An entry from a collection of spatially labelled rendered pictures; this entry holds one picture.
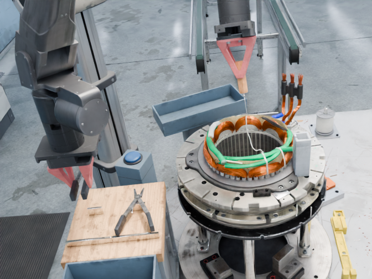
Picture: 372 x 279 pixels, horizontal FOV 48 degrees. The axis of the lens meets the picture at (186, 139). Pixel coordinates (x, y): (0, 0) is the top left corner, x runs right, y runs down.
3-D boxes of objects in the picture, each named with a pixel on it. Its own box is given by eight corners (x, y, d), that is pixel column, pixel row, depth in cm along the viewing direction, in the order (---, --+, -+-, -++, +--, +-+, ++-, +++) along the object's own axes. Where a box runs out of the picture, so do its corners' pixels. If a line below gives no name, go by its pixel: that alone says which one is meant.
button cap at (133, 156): (143, 154, 107) (142, 151, 106) (136, 164, 104) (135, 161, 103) (129, 152, 108) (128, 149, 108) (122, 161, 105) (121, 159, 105)
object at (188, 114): (236, 158, 142) (230, 82, 125) (250, 176, 133) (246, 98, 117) (166, 180, 137) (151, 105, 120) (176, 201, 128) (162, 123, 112)
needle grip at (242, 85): (249, 92, 79) (244, 60, 78) (241, 93, 79) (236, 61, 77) (246, 91, 81) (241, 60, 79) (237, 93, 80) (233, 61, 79)
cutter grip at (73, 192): (76, 201, 74) (73, 194, 73) (71, 201, 74) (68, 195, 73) (79, 185, 77) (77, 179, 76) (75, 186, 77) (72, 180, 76)
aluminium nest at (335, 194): (344, 197, 121) (344, 191, 120) (318, 208, 119) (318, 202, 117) (317, 174, 130) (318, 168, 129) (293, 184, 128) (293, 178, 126)
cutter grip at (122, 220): (119, 236, 79) (117, 230, 78) (115, 235, 79) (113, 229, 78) (126, 220, 82) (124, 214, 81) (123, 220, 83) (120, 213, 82)
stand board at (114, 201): (164, 262, 78) (161, 253, 76) (63, 271, 79) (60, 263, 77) (166, 189, 94) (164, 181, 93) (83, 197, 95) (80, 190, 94)
